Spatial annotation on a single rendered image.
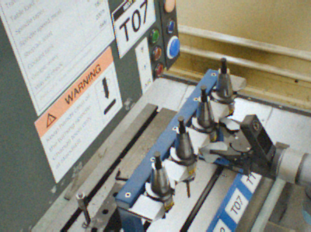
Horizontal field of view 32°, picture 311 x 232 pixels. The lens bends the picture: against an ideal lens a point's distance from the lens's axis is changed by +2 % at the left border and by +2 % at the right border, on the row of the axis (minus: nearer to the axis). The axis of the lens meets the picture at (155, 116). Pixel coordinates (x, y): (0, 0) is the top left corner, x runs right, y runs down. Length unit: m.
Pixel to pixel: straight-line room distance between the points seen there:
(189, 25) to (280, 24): 0.31
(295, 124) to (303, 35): 0.32
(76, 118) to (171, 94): 1.30
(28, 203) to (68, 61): 0.17
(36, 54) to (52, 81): 0.05
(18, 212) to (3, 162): 0.08
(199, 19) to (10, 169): 1.24
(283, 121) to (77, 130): 1.22
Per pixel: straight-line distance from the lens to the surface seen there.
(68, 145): 0.67
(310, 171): 1.21
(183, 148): 1.16
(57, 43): 0.61
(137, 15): 0.74
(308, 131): 1.81
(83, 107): 0.68
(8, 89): 0.57
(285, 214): 1.73
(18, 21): 0.55
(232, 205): 1.45
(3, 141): 0.58
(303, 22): 1.63
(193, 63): 1.89
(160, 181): 1.10
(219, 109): 1.30
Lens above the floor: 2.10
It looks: 43 degrees down
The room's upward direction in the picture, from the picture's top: 8 degrees counter-clockwise
